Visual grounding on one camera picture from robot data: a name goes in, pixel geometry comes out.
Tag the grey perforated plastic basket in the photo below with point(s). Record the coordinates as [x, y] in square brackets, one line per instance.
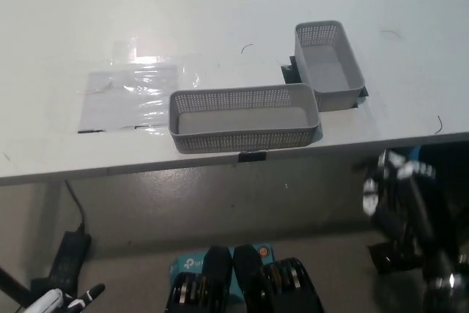
[329, 74]
[242, 140]

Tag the black tape piece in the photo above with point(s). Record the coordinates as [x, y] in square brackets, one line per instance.
[252, 156]

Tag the clear plastic covered paper sheet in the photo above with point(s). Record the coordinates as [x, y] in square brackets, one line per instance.
[124, 100]

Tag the blue plastic object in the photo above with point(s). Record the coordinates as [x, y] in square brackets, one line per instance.
[416, 153]

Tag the teal router box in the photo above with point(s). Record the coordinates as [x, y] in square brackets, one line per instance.
[187, 265]

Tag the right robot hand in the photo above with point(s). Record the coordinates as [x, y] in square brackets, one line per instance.
[399, 195]

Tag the black slanted rod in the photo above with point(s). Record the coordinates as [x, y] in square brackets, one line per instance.
[12, 285]

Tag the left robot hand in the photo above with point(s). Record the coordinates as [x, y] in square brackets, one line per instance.
[51, 300]

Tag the black tape strip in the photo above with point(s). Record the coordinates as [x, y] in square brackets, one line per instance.
[146, 127]
[91, 131]

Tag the black power adapter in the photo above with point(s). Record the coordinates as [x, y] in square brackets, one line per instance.
[69, 258]

